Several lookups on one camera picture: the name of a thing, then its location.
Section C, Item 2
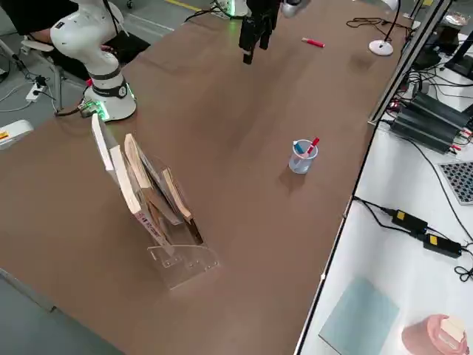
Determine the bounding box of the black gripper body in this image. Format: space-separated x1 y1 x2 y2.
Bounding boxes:
245 0 282 23

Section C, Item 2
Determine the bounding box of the clear acrylic storage rack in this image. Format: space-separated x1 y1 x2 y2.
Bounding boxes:
89 112 222 292

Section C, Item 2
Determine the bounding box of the white desk lamp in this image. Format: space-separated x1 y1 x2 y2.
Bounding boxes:
368 0 403 57

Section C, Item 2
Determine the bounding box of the red marker pen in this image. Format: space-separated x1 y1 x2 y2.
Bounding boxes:
305 137 321 158

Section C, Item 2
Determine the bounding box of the translucent blue pen cup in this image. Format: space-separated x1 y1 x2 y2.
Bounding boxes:
288 138 320 175

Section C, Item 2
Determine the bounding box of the black power supply unit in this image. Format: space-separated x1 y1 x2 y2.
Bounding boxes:
409 92 473 129
390 109 463 154

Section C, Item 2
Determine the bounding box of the blue white booklet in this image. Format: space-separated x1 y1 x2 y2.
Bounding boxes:
108 145 177 257

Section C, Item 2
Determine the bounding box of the beige seat chair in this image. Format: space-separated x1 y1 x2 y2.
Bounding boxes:
20 35 92 112

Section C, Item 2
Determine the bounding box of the white power strip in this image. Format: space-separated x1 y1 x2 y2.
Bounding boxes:
25 83 48 104

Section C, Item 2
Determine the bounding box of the person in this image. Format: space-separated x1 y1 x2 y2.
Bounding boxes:
0 0 152 81

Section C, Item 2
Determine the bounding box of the black power adapter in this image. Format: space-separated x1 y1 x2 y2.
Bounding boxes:
422 231 463 259
390 209 429 234

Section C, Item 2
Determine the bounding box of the perforated grey plate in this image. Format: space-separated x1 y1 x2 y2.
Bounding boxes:
438 160 473 206

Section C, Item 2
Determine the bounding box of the white controller box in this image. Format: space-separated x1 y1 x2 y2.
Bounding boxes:
0 119 35 152

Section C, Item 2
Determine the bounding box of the pale blue flat board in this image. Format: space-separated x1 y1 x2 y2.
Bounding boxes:
318 276 401 355

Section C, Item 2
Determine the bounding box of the pink round holder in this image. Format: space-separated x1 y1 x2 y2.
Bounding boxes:
401 313 469 355

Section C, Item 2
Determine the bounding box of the cream block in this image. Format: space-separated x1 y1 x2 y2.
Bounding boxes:
440 314 466 340

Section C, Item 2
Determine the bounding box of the black base cable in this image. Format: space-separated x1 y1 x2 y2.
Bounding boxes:
183 7 215 24

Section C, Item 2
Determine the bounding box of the black lamp cord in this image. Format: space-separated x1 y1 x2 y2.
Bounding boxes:
346 16 412 42

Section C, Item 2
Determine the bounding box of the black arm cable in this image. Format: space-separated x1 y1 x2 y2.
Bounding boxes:
102 0 131 38

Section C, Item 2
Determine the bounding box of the aluminium camera post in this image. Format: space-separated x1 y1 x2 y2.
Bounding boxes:
367 0 445 127

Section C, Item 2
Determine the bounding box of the black adapter cable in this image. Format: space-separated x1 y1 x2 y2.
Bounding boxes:
353 195 395 229

